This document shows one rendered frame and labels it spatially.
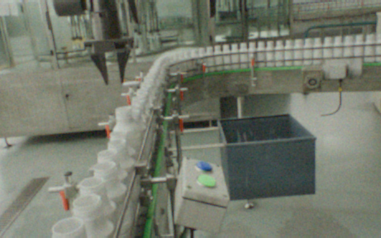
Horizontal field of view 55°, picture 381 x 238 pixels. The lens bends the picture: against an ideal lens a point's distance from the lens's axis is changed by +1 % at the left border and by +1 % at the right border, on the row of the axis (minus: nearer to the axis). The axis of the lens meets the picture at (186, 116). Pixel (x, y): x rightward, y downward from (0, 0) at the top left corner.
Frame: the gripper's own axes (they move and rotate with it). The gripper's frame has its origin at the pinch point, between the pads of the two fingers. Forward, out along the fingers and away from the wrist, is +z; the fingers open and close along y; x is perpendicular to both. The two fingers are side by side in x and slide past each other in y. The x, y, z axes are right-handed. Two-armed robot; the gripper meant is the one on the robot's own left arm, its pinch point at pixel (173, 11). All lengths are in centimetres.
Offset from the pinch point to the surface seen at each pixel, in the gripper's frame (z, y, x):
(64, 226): 24.4, -16.0, 7.5
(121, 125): 23, -15, 45
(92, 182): 24.2, -15.4, 19.5
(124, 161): 26.9, -13.1, 33.7
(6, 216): 140, -149, 221
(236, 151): 47, 16, 86
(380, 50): 31, 119, 193
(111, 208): 27.7, -12.5, 17.1
